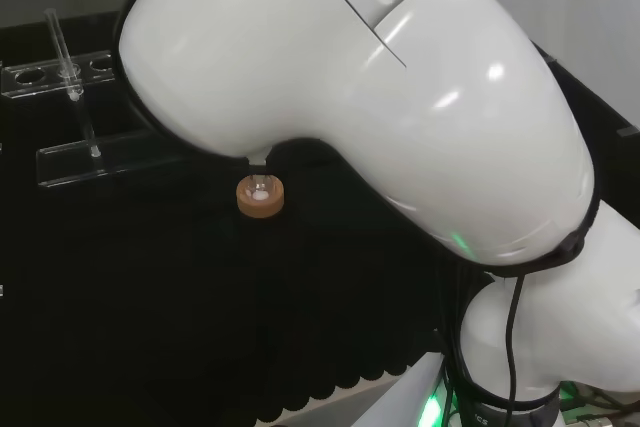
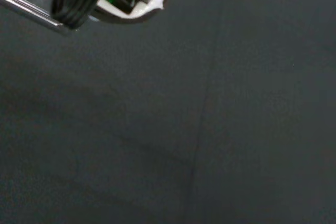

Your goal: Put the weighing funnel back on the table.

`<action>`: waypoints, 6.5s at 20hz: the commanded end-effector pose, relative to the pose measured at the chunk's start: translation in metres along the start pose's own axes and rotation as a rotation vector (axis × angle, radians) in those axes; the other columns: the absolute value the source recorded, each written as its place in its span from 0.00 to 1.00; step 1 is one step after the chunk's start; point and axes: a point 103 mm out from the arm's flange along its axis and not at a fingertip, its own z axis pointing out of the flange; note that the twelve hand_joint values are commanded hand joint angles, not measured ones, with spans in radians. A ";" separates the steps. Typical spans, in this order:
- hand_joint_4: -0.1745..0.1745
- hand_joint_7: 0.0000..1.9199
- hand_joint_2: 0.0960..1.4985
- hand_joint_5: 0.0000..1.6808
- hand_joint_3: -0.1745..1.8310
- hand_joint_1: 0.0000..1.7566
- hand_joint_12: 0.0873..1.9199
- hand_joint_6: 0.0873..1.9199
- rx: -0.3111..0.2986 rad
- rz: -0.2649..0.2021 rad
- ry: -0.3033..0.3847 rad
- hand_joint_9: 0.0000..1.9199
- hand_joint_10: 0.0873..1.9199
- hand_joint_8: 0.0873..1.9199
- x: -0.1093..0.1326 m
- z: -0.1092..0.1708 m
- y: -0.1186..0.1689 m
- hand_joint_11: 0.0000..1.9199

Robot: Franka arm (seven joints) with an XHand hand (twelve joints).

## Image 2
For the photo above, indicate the clear acrylic funnel stand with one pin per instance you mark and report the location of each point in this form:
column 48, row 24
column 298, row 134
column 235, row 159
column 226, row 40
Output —
column 29, row 7

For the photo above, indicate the black table cloth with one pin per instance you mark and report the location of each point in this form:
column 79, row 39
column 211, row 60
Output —
column 183, row 119

